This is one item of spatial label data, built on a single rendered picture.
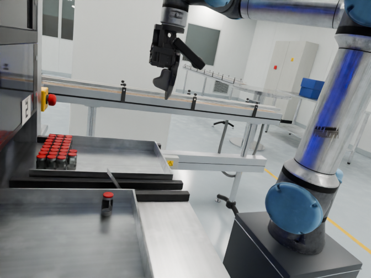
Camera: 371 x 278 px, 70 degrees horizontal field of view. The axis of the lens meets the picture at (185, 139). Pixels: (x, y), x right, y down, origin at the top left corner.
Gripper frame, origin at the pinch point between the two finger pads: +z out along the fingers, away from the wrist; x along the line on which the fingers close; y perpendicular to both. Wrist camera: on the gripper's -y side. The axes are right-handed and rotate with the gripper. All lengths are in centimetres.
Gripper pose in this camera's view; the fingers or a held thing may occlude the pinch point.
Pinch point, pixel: (168, 95)
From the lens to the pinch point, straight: 84.0
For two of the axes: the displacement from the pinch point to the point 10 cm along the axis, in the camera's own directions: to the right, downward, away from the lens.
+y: -9.6, -1.0, -2.6
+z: -1.8, 9.4, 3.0
